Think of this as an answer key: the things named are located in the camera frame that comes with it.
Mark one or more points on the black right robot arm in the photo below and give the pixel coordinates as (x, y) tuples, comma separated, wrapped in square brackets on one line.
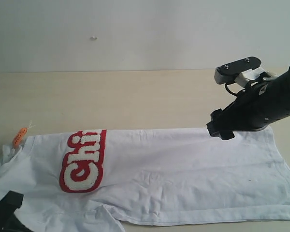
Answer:
[(261, 77)]

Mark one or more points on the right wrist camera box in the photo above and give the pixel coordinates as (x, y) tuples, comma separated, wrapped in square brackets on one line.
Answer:
[(227, 73)]

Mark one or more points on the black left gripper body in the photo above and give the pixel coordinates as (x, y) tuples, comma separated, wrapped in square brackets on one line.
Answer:
[(8, 205)]

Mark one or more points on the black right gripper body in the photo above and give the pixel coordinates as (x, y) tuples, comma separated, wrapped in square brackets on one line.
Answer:
[(254, 108)]

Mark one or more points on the orange garment tag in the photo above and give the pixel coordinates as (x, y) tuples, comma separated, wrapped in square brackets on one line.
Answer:
[(17, 140)]

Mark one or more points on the white t-shirt with red lettering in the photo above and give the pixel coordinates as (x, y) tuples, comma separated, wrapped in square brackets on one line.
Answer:
[(92, 180)]

